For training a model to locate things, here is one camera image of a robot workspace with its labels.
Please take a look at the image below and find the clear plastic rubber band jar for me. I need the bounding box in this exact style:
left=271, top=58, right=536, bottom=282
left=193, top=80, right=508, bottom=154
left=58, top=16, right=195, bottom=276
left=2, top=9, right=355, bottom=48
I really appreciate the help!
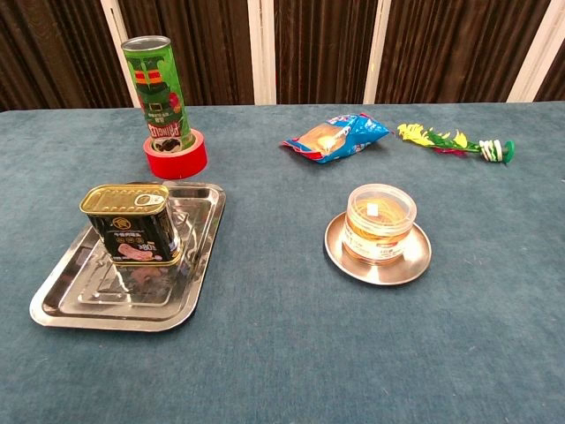
left=343, top=183, right=418, bottom=266

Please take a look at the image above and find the black luncheon meat tin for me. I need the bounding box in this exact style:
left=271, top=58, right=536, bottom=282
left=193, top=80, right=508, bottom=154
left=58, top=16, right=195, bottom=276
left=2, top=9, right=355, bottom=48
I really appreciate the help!
left=79, top=184, right=183, bottom=266

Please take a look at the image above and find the blue snack bag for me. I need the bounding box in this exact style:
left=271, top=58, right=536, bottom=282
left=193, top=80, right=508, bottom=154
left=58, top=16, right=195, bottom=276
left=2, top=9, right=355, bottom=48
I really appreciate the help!
left=282, top=112, right=392, bottom=164

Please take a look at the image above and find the red tape roll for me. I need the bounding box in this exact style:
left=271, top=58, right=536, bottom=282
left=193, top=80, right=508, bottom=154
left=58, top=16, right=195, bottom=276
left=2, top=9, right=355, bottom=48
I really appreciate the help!
left=143, top=127, right=209, bottom=180

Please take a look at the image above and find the round steel plate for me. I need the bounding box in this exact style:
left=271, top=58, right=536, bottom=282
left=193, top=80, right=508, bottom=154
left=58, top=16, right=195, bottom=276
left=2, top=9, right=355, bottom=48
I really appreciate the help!
left=324, top=210, right=433, bottom=287

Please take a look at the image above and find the teal felt table cover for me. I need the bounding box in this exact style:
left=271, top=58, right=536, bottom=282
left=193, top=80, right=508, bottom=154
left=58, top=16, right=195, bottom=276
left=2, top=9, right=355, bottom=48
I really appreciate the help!
left=0, top=100, right=565, bottom=424

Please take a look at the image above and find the yellow green feather shuttlecock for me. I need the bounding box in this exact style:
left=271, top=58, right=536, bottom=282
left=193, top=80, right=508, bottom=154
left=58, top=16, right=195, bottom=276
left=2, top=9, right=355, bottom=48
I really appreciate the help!
left=396, top=122, right=516, bottom=165

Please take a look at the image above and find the dark brown pleated curtain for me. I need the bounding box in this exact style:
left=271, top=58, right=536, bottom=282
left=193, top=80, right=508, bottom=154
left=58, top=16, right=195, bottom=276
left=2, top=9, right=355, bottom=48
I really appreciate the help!
left=0, top=0, right=565, bottom=112

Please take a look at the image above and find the rectangular steel tray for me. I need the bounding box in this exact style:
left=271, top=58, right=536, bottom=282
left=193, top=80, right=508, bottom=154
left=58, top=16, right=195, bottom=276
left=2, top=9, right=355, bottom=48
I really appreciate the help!
left=29, top=180, right=227, bottom=332

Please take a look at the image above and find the green Pringles chip can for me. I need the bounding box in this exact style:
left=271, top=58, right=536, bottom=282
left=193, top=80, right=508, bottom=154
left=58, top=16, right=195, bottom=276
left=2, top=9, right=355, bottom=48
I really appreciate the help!
left=120, top=34, right=199, bottom=155

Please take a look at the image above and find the white partition post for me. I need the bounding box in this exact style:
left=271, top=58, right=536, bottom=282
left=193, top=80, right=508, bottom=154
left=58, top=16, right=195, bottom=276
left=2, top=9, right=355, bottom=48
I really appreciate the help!
left=364, top=0, right=392, bottom=105
left=506, top=0, right=565, bottom=103
left=246, top=0, right=278, bottom=106
left=100, top=0, right=141, bottom=109

